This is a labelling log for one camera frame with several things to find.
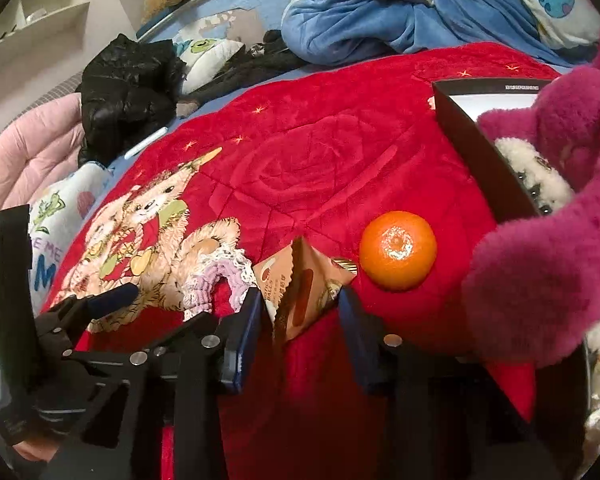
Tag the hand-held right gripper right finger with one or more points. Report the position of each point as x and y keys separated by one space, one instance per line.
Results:
x=360 y=345

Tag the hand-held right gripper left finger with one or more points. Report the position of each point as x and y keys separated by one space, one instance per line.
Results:
x=241 y=340

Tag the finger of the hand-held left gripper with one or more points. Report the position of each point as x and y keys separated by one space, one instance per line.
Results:
x=112 y=300

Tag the triangular brown snack packet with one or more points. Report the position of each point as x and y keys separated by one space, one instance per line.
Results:
x=300 y=285

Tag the black storage box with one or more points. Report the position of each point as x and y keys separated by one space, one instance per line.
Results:
x=480 y=170

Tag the person's left hand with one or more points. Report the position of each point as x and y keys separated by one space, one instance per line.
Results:
x=35 y=452

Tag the pink lace scrunchie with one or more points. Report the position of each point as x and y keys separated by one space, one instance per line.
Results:
x=220 y=275

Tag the white cartoon printed cloth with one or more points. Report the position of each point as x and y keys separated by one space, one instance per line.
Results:
x=60 y=210

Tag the tangerine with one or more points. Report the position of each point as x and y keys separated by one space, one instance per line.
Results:
x=397 y=250

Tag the pink quilted comforter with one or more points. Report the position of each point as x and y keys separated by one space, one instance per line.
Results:
x=35 y=150

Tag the white pen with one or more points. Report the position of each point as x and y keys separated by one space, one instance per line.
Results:
x=145 y=144

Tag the red bear printed blanket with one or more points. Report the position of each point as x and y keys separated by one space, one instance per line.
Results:
x=330 y=160

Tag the magenta plush bear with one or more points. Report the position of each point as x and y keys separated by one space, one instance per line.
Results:
x=540 y=270

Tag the grey woven bed edge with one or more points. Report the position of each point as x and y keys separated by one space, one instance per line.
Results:
x=60 y=85

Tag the black puffer jacket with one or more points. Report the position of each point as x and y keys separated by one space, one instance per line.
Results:
x=125 y=90

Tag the white fuzzy plush toy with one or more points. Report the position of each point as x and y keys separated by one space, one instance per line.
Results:
x=530 y=172

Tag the cartoon printed pillow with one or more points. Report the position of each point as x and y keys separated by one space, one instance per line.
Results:
x=210 y=52

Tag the small white jar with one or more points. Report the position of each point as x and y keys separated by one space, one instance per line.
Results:
x=35 y=14

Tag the dark garment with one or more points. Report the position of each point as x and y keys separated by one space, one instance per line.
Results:
x=260 y=61

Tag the blue cartoon printed quilt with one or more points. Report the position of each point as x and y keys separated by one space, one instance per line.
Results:
x=355 y=15

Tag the white wall shelf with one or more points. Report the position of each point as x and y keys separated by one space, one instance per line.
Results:
x=30 y=35

